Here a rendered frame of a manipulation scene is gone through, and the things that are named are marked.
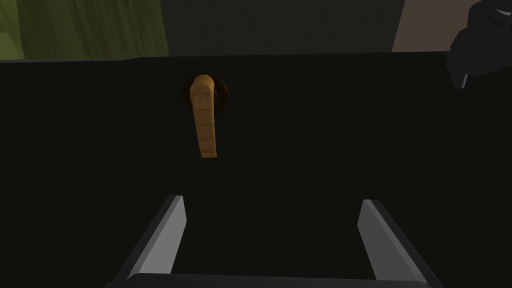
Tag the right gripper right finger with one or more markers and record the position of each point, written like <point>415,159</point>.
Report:
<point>384,244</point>

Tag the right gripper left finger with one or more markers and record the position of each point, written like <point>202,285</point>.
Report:
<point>164,240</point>

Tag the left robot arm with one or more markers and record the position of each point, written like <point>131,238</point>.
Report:
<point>486,44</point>

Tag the black door leaf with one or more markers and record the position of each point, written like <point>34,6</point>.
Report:
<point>320,140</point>

